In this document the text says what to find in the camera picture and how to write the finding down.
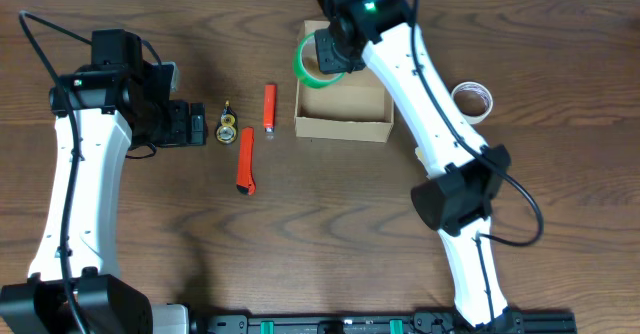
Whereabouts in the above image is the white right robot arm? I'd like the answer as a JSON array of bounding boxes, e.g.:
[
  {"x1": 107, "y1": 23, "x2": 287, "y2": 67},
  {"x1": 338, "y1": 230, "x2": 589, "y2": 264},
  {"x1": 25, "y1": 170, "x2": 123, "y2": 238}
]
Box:
[{"x1": 314, "y1": 0, "x2": 511, "y2": 329}]

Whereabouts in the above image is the cardboard box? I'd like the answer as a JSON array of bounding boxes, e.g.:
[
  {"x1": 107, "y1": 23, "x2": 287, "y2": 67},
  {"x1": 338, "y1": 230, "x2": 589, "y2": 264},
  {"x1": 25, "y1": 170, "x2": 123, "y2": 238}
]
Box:
[{"x1": 294, "y1": 20, "x2": 394, "y2": 143}]

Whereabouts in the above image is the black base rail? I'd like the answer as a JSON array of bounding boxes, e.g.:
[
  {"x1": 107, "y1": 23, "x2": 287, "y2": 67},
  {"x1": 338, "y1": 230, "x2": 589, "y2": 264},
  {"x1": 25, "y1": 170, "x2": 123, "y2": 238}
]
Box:
[{"x1": 189, "y1": 310, "x2": 578, "y2": 334}]

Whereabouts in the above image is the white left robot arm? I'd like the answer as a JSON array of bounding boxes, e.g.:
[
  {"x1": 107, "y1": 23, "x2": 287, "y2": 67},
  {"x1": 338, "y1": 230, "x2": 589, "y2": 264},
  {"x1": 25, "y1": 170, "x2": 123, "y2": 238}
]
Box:
[{"x1": 1, "y1": 29, "x2": 207, "y2": 333}]

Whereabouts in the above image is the beige masking tape roll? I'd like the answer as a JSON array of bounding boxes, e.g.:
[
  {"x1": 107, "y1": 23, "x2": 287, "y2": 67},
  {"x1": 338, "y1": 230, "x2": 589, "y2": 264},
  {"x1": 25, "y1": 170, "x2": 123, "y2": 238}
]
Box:
[{"x1": 451, "y1": 81, "x2": 494, "y2": 125}]

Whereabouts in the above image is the orange utility knife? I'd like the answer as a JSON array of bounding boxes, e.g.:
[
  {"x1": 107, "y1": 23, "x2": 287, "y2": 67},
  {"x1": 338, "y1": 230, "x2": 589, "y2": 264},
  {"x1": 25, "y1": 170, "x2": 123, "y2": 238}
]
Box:
[{"x1": 236, "y1": 127, "x2": 256, "y2": 195}]

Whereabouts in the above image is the green tape roll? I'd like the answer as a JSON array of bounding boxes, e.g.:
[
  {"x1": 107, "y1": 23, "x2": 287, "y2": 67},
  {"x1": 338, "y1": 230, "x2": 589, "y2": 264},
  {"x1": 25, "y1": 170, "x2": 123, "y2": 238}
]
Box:
[{"x1": 292, "y1": 33, "x2": 345, "y2": 89}]

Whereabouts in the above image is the yellow sticky note pad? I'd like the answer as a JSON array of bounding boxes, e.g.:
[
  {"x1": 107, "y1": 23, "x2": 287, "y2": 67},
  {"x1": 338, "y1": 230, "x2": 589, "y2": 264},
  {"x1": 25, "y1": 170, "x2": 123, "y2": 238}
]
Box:
[{"x1": 415, "y1": 147, "x2": 427, "y2": 169}]

